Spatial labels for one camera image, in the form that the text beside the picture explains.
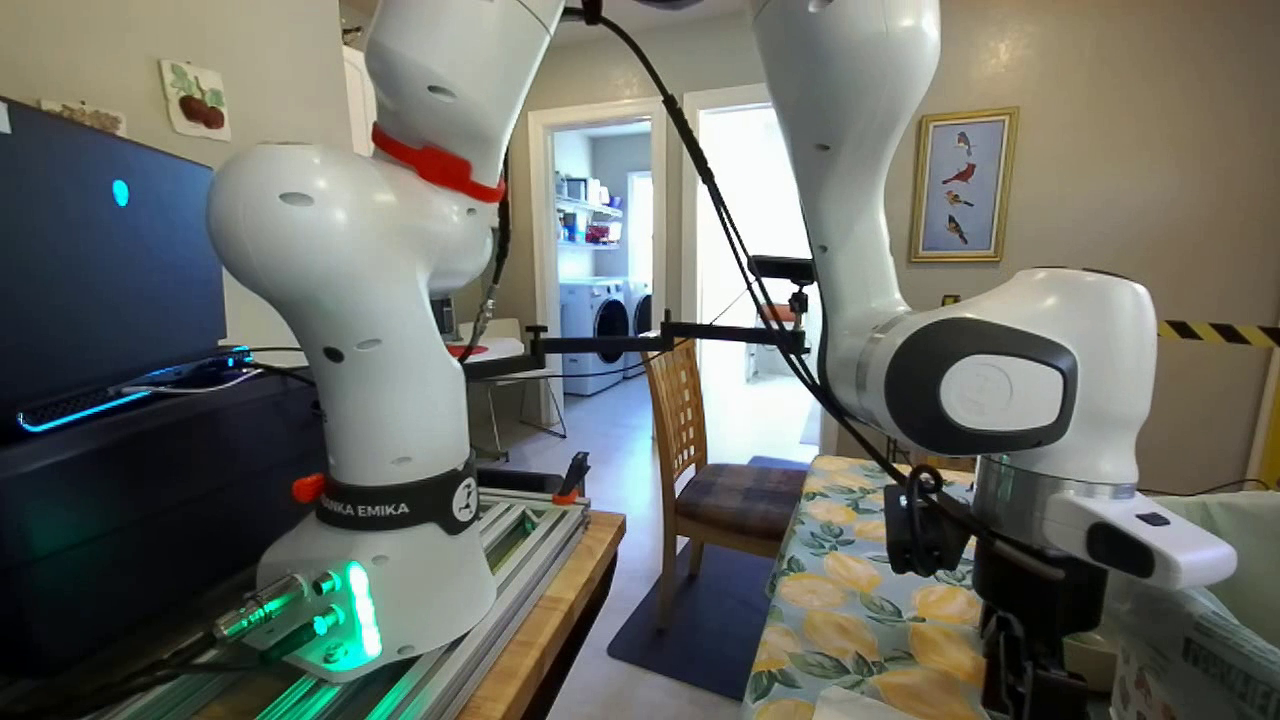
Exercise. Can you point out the black stereo camera bar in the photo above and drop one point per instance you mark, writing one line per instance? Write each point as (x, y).
(782, 269)

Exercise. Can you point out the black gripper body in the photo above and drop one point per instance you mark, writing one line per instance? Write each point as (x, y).
(1043, 625)

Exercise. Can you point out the aluminium mounting rail plate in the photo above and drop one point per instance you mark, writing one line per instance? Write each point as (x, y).
(521, 563)

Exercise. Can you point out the fruit wall picture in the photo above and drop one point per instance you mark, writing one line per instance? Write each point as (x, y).
(195, 100)

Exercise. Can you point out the dark blue floor mat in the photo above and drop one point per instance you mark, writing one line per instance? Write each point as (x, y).
(695, 625)

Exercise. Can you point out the framed bird picture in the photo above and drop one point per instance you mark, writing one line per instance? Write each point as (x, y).
(960, 187)

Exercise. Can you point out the orange knob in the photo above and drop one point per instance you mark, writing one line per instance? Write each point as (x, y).
(305, 485)

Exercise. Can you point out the black cabinet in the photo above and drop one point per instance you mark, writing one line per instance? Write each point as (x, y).
(134, 532)

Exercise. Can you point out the wooden chair with seat cushion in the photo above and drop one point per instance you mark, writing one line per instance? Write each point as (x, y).
(734, 500)

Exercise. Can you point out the black computer monitor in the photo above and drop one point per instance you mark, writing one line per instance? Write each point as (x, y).
(106, 267)

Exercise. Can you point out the glowing blue edged device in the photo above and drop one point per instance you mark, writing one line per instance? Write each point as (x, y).
(134, 385)

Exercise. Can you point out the lemon print tablecloth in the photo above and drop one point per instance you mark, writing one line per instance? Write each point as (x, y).
(825, 615)

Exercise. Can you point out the wooden workbench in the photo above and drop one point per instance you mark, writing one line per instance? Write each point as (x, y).
(560, 625)

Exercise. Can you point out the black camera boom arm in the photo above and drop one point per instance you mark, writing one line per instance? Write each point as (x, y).
(601, 343)

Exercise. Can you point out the yellow black caution tape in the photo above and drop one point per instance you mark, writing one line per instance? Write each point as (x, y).
(1221, 335)

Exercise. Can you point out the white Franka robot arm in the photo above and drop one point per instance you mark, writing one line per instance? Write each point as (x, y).
(363, 335)

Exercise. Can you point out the white side table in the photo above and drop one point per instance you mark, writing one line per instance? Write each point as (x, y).
(505, 349)

